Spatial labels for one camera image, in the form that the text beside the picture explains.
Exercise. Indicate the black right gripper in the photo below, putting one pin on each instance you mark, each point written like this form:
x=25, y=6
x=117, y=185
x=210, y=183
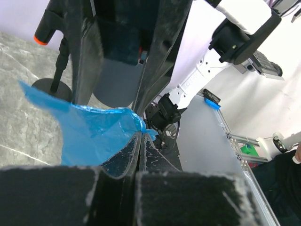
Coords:
x=121, y=31

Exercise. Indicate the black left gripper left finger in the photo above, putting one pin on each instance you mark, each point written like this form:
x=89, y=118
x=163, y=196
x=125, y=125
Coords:
x=71, y=196

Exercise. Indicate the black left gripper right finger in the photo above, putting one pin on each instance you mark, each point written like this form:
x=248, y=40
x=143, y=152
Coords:
x=166, y=196

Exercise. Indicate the blue detached trash bag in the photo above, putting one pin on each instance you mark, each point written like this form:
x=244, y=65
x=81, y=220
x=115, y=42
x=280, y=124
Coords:
x=90, y=135

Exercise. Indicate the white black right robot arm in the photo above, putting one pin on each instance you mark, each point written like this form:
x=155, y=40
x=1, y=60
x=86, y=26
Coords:
x=236, y=28

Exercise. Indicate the dark blue trash bin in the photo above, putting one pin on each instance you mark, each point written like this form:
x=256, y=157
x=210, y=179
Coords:
x=118, y=83

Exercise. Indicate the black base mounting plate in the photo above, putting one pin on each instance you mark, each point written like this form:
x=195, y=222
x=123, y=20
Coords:
x=166, y=139

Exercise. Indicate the black microphone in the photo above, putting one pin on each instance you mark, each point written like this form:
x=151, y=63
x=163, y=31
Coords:
x=51, y=21

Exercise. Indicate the black right mic stand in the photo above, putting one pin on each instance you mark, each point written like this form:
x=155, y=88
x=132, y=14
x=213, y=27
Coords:
x=54, y=86

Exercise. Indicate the green plastic part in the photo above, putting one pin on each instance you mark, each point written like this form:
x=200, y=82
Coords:
x=249, y=150

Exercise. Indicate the blue tape black clip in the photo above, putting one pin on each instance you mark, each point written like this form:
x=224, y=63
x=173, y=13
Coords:
x=211, y=99

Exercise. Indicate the grey external device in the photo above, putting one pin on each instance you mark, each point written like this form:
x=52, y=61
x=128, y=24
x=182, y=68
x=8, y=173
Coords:
x=257, y=62

